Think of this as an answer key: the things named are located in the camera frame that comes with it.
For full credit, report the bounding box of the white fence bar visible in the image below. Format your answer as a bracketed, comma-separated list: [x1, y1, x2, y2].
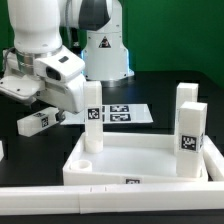
[204, 136, 224, 182]
[0, 182, 224, 216]

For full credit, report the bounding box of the white marker sheet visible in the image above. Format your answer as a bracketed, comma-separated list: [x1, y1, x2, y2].
[62, 104, 153, 125]

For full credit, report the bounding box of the white block left edge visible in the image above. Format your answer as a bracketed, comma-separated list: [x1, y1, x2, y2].
[0, 140, 4, 161]

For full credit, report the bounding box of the white right fence bar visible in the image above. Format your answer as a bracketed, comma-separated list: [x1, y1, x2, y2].
[204, 136, 224, 182]

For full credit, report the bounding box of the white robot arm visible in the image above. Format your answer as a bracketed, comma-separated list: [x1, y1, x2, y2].
[0, 0, 134, 122]

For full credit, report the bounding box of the white desk top tray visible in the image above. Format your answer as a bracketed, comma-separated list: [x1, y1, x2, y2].
[63, 132, 208, 185]

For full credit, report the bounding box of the white front fence bar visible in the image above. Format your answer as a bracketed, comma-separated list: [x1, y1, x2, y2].
[0, 182, 224, 216]

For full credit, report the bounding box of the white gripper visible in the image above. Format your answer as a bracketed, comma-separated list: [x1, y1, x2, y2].
[0, 46, 86, 122]

